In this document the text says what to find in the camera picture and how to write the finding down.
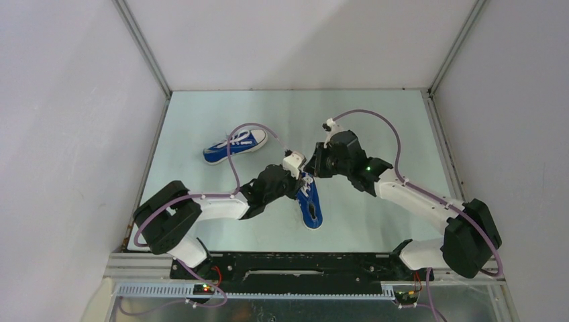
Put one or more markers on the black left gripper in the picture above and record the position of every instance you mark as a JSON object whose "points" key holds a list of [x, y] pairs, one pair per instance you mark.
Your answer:
{"points": [[296, 186]]}

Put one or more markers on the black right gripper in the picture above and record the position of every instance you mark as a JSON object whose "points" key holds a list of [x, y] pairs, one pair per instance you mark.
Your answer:
{"points": [[316, 166]]}

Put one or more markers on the white shoelace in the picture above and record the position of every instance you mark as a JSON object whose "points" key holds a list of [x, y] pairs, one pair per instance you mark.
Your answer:
{"points": [[306, 188]]}

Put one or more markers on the blue sneaker laces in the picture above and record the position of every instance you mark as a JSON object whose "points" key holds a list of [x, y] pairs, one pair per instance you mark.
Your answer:
{"points": [[245, 141], [310, 208]]}

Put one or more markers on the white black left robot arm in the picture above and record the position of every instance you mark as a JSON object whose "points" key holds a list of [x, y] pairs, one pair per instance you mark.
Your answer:
{"points": [[165, 219]]}

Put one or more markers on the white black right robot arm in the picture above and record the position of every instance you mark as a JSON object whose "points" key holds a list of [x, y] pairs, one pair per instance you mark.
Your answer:
{"points": [[468, 232]]}

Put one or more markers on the blue sneaker tied laces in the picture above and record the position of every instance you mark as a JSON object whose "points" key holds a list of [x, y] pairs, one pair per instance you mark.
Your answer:
{"points": [[245, 141]]}

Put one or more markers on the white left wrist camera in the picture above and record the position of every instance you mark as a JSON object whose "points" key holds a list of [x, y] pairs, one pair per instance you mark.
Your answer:
{"points": [[294, 162]]}

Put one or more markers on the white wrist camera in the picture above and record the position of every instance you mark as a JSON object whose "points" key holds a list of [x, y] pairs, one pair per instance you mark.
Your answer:
{"points": [[331, 128], [294, 162]]}

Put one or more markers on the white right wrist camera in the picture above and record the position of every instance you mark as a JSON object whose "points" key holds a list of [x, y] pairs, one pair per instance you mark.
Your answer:
{"points": [[331, 128]]}

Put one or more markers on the grey slotted cable duct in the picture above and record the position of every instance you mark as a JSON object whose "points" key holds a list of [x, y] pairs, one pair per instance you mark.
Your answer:
{"points": [[189, 291]]}

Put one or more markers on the aluminium frame rail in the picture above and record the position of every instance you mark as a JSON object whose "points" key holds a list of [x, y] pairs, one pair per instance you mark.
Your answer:
{"points": [[141, 43]]}

